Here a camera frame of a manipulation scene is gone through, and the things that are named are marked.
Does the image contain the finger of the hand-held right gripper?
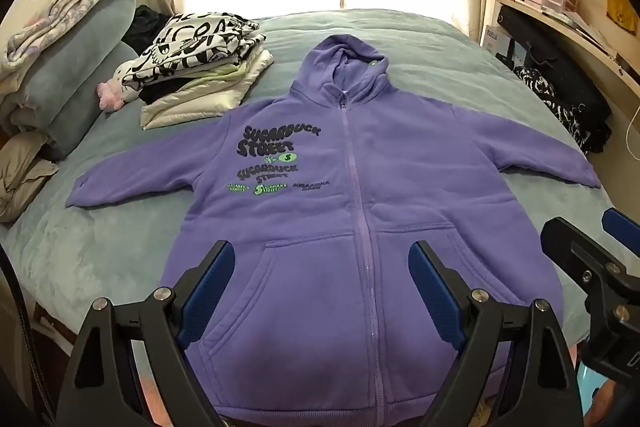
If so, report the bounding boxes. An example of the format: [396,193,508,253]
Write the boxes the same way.
[601,208,640,249]
[541,217,640,298]

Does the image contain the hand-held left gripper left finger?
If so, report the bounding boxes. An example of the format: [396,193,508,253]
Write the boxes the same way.
[57,239,237,427]

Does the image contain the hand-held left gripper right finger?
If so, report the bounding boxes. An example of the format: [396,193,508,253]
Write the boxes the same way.
[407,240,586,427]

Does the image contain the purple zip hoodie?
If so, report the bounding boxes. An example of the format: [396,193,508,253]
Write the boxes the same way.
[65,34,602,427]

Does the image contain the black white patterned cloth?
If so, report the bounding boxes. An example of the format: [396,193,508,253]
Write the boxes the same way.
[515,64,586,148]

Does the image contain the black bag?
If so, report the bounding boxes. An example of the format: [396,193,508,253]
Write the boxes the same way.
[500,4,613,152]

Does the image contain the white puffer jacket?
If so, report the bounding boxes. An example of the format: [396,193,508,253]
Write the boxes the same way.
[140,49,275,130]

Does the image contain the papers on shelf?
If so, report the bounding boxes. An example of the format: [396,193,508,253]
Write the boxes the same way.
[550,9,621,58]

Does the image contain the folded black garment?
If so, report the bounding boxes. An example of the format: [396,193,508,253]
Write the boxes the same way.
[140,77,201,105]

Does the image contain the yellow cloth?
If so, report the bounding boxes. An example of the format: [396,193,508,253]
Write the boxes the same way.
[606,0,640,35]

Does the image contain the light green garment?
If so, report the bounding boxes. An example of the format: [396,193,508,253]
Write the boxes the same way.
[185,64,251,88]

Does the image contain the pink plush toy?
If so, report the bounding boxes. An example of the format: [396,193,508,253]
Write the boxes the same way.
[97,79,133,112]

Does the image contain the white cardboard box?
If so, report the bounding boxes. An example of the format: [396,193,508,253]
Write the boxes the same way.
[480,25,528,68]

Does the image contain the beige duvet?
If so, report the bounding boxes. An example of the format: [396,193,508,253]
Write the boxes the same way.
[0,132,60,223]

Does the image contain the grey-blue fleece bed blanket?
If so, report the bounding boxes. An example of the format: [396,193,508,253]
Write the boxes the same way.
[0,9,616,358]

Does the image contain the black and white printed garment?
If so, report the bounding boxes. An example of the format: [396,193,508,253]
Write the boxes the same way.
[115,11,266,90]

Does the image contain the blue-grey folded blanket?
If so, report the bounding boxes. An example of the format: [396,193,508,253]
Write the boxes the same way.
[10,0,138,158]

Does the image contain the crumpled black clothing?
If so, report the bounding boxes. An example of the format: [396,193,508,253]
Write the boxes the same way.
[122,5,173,55]

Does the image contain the floral folded blanket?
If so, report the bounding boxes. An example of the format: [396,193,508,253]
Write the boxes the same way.
[5,0,141,68]

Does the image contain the white cable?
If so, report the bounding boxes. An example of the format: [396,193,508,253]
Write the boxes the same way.
[625,104,640,152]

